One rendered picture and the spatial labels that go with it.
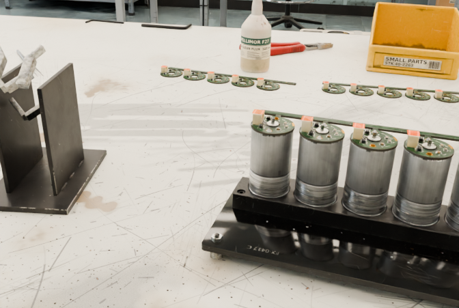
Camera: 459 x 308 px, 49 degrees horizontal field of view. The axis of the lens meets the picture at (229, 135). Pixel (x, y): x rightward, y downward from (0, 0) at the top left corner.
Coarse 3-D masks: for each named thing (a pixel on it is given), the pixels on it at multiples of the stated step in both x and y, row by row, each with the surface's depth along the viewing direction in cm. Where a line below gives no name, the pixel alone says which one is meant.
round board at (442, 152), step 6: (420, 138) 27; (432, 138) 27; (438, 144) 27; (444, 144) 27; (408, 150) 26; (414, 150) 26; (420, 150) 26; (426, 150) 26; (432, 150) 26; (438, 150) 26; (444, 150) 26; (450, 150) 26; (420, 156) 26; (426, 156) 25; (432, 156) 25; (438, 156) 25; (444, 156) 25; (450, 156) 25
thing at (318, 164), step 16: (304, 144) 28; (320, 144) 27; (336, 144) 27; (304, 160) 28; (320, 160) 27; (336, 160) 28; (304, 176) 28; (320, 176) 28; (336, 176) 28; (304, 192) 29; (320, 192) 28; (336, 192) 29
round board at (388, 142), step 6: (366, 132) 28; (372, 132) 28; (378, 132) 28; (384, 132) 28; (384, 138) 27; (390, 138) 27; (354, 144) 27; (360, 144) 26; (366, 144) 26; (378, 144) 26; (384, 144) 26; (390, 144) 27; (396, 144) 27; (372, 150) 26; (378, 150) 26; (384, 150) 26
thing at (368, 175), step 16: (352, 144) 27; (352, 160) 27; (368, 160) 26; (384, 160) 26; (352, 176) 27; (368, 176) 27; (384, 176) 27; (352, 192) 28; (368, 192) 27; (384, 192) 27; (352, 208) 28; (368, 208) 28; (384, 208) 28
